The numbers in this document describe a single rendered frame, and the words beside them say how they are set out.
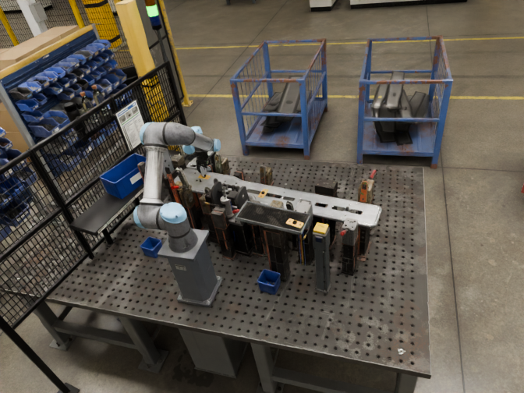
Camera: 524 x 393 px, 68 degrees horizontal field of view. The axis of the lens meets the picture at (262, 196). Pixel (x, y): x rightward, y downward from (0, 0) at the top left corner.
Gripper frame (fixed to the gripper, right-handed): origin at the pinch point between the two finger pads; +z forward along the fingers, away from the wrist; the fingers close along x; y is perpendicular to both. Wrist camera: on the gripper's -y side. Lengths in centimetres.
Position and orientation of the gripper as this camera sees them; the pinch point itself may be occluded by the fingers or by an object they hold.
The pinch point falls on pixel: (203, 174)
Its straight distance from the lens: 266.8
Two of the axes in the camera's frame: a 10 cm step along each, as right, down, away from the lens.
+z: 1.1, 7.7, 6.3
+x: 4.2, -6.1, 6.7
